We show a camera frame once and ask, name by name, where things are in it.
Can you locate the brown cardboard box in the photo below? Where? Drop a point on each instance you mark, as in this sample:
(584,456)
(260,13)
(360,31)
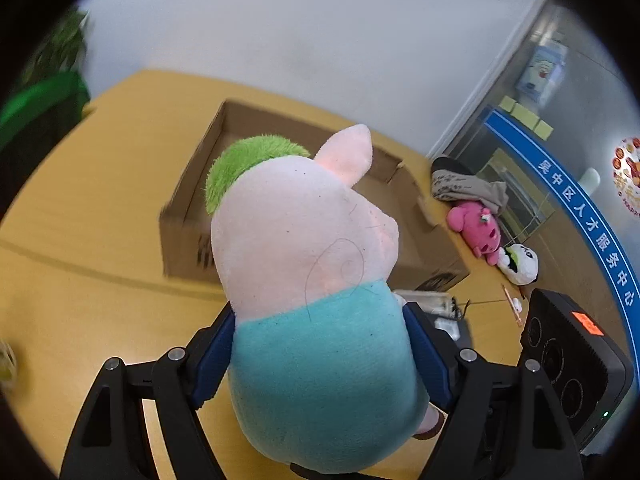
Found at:
(273,205)

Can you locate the black product box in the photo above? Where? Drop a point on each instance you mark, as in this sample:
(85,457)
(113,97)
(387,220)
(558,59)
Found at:
(589,373)

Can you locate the wooden pencil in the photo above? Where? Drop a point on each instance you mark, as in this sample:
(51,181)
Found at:
(515,306)

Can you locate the grey folded cloth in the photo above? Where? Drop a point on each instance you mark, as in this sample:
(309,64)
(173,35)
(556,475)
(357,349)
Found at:
(453,182)

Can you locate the white green plush toy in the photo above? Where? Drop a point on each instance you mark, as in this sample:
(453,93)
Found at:
(519,264)

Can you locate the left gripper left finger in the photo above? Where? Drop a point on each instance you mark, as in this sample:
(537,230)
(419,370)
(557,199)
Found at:
(109,439)

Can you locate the white folding phone stand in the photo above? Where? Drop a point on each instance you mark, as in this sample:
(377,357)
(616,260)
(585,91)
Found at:
(443,310)

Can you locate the pink pig plush toy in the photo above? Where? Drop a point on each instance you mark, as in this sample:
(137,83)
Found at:
(322,373)

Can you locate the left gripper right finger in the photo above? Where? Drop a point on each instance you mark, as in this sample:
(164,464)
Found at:
(503,421)

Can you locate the pink strawberry plush toy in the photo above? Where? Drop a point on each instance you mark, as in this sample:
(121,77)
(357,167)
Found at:
(479,229)

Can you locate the potted green plant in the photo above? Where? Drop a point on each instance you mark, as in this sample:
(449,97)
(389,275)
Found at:
(63,49)

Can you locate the blue glass door banner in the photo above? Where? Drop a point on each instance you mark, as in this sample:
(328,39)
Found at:
(585,215)

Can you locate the green covered side table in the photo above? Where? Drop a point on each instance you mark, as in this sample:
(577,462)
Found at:
(22,109)

